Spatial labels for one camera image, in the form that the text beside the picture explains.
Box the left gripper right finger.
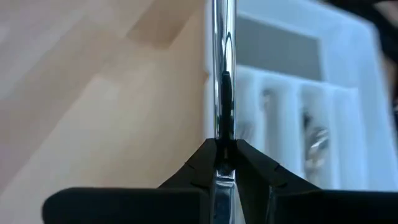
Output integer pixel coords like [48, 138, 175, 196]
[235, 139, 398, 224]

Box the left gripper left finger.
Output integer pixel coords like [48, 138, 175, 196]
[42, 138, 218, 224]

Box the silver knife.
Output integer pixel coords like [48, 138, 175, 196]
[211, 0, 238, 224]

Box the silver spoon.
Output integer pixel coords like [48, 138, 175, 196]
[303, 108, 331, 180]

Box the white plastic cutlery tray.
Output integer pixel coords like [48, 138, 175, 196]
[203, 0, 398, 192]

